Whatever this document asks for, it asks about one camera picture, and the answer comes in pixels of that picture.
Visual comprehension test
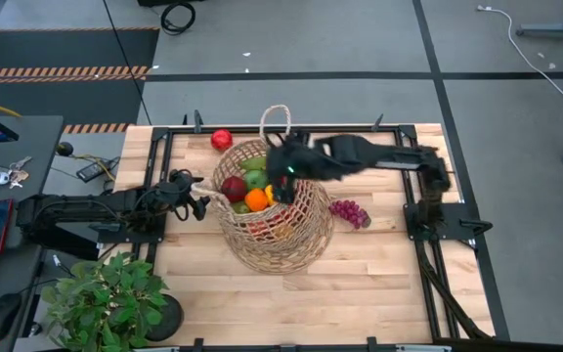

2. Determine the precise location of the black side desk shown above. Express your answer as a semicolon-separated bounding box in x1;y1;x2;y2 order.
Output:
0;114;65;352

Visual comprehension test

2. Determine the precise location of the red apple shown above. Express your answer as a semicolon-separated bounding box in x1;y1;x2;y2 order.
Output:
210;128;235;153

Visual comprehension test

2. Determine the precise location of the black computer mouse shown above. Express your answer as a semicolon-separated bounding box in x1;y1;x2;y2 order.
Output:
0;291;23;344

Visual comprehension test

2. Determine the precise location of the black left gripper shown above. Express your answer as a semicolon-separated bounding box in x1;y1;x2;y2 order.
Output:
156;168;212;222

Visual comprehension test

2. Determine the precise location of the orange fruit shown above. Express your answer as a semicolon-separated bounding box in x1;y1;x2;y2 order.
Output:
244;188;270;213

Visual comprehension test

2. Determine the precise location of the open-weave wicker basket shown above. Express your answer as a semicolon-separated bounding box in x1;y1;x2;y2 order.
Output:
192;103;335;268

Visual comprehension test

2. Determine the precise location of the black cable sleeve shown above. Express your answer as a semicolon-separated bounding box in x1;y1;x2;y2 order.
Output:
415;239;496;342

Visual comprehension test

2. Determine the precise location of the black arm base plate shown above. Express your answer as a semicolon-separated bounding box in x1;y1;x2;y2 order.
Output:
406;202;494;242
96;190;166;244

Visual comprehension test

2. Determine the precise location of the green leafy plant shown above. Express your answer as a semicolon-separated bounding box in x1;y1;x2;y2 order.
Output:
40;251;169;352

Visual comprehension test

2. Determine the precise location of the black hazard-striped floor mat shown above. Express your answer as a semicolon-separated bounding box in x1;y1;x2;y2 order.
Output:
0;26;161;136

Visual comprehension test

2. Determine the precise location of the bunch of metal keys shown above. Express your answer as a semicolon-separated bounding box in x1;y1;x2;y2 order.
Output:
7;154;33;190

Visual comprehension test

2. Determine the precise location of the green apple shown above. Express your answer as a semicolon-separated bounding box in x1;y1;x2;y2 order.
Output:
243;169;270;192

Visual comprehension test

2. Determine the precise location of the black plant pot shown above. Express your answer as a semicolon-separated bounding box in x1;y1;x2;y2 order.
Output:
143;292;186;343

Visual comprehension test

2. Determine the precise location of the white floor cable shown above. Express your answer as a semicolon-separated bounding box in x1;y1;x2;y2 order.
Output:
475;3;563;101

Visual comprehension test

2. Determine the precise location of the red bell pepper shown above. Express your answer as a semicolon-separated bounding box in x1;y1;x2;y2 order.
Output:
281;207;307;224

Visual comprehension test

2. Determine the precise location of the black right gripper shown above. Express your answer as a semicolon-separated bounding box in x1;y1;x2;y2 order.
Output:
265;132;323;206

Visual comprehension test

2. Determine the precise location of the black metal table frame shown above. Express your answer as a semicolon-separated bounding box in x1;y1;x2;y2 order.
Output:
142;124;463;352

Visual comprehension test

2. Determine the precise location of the black power adapter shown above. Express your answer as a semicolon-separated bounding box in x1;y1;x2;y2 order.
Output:
75;158;112;184

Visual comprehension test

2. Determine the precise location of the coiled black cable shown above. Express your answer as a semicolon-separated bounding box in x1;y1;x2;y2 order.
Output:
159;1;197;37

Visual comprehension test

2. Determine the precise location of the grey desk foot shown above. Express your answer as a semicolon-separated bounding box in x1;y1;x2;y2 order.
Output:
515;0;563;40

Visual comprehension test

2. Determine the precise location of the purple grape bunch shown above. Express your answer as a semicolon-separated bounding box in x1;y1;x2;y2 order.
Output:
328;198;372;230

